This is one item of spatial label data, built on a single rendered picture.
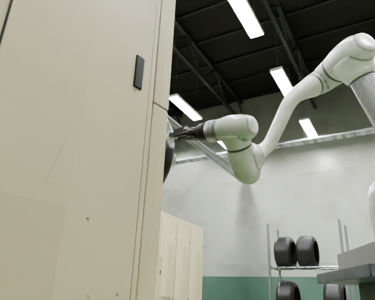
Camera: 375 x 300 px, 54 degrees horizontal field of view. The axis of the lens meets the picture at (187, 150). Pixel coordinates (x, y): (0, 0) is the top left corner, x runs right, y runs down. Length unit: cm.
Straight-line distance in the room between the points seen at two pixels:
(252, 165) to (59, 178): 98
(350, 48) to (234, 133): 57
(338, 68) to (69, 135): 125
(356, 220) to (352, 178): 134
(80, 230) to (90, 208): 4
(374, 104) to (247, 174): 56
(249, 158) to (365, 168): 1174
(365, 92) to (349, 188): 1140
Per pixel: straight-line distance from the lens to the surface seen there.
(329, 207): 1290
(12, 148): 56
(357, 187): 1295
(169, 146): 167
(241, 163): 144
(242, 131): 138
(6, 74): 59
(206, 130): 146
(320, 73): 173
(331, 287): 687
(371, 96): 161
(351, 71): 163
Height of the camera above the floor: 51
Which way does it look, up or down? 22 degrees up
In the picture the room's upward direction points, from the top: 2 degrees clockwise
